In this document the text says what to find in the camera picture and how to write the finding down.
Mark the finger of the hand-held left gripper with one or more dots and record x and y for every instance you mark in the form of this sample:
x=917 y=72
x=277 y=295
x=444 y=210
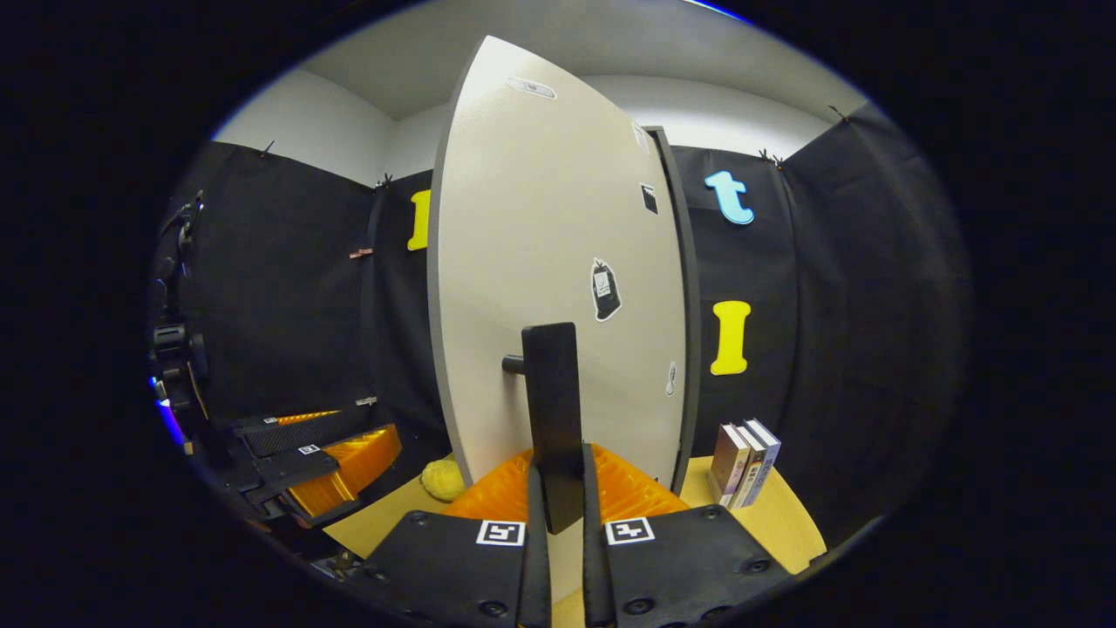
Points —
x=296 y=433
x=288 y=467

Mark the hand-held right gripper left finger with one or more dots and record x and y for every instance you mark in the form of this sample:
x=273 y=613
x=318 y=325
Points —
x=536 y=576

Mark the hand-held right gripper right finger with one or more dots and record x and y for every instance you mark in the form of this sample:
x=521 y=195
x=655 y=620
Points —
x=595 y=576

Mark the dark grey cabinet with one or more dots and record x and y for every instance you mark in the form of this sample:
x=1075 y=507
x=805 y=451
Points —
x=689 y=305

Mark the grey cabinet door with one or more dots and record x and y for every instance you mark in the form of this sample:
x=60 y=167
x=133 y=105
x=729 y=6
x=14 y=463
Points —
x=523 y=218

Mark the yellow round object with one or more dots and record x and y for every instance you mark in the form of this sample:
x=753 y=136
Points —
x=443 y=481

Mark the pink spine book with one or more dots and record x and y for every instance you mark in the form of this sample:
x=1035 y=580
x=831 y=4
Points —
x=726 y=462

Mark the white spine book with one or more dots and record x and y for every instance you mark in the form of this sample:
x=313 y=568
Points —
x=750 y=471

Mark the grey blue book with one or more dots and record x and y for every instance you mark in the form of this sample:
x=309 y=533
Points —
x=767 y=458

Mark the black backdrop cloth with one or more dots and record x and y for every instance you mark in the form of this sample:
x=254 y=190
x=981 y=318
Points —
x=854 y=331

